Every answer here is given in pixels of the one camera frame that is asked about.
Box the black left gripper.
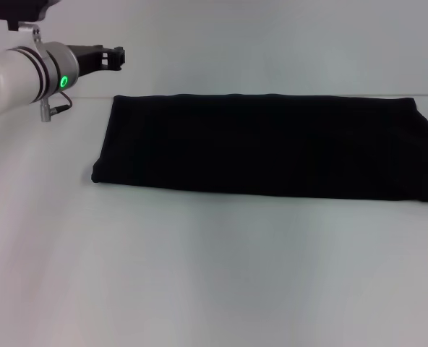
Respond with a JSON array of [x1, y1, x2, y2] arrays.
[[65, 43, 127, 79]]

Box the black t-shirt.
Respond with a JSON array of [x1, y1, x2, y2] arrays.
[[90, 93, 428, 204]]

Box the left gripper cable with plug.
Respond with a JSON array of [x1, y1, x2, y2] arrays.
[[38, 92, 72, 123]]

